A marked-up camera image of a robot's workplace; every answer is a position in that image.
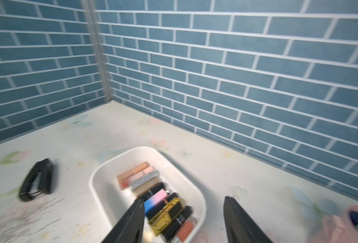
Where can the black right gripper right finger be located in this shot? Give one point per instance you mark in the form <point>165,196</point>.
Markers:
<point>240,227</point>

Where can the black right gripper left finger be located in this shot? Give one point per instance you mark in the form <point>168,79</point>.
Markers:
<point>129,228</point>

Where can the black copper-band lipstick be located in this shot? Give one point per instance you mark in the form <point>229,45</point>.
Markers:
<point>158,207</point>

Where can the black silver-band lipstick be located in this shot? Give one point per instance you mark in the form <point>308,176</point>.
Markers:
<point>176,224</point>

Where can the gold lipstick tube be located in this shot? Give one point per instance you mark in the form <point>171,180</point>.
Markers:
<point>145,187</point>

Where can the pink blue gradient lipstick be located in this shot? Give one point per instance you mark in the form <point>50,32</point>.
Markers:
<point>154,200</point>

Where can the black round lipstick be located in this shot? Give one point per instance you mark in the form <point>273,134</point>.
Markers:
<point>152,191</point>

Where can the silver lipstick tube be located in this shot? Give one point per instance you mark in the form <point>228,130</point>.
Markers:
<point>144,179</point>

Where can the beige lip gloss tube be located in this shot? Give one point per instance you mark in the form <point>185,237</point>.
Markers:
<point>132,171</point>

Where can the red lip gloss tube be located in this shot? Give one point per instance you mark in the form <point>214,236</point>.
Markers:
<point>184,230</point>

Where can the detached black gripper finger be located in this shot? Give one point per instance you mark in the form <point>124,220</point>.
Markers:
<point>38,181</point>

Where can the pink metal pen bucket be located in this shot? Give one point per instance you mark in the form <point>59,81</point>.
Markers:
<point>338,229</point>

